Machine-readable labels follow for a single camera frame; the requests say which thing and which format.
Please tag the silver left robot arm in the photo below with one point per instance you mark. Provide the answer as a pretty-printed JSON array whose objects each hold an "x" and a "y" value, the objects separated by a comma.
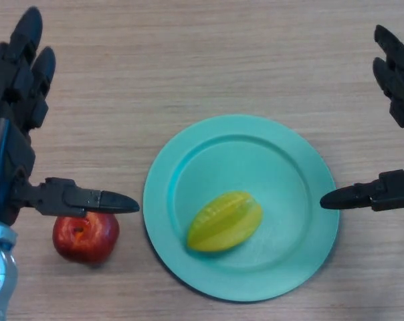
[{"x": 1, "y": 277}]

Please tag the red apple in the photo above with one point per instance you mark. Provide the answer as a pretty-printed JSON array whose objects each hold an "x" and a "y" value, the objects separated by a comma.
[{"x": 85, "y": 242}]

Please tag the yellow starfruit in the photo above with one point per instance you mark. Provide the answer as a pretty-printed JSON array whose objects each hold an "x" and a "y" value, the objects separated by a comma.
[{"x": 225, "y": 222}]

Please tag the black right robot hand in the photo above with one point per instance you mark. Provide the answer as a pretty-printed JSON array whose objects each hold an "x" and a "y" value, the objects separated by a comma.
[{"x": 397, "y": 80}]

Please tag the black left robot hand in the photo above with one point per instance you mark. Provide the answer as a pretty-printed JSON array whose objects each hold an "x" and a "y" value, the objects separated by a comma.
[{"x": 8, "y": 154}]

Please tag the green round plate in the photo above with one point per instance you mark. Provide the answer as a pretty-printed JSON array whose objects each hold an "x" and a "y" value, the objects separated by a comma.
[{"x": 222, "y": 157}]

